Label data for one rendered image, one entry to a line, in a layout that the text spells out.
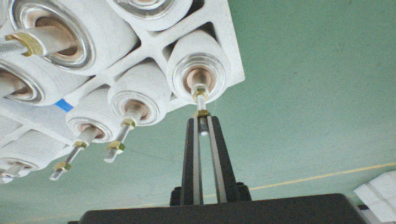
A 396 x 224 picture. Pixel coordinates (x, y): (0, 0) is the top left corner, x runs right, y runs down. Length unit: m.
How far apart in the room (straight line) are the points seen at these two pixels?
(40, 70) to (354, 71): 0.87
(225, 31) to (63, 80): 0.27
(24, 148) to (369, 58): 1.12
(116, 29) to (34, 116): 0.40
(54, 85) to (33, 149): 0.31
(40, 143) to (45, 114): 0.08
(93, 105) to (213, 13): 0.26
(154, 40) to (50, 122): 0.42
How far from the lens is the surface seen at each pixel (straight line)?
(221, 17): 0.23
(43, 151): 0.56
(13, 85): 0.30
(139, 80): 0.21
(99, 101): 0.30
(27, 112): 0.55
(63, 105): 0.55
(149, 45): 0.24
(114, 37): 0.21
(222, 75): 0.17
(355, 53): 0.70
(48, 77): 0.27
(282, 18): 0.48
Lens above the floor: 0.40
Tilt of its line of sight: 48 degrees down
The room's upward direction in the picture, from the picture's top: 177 degrees clockwise
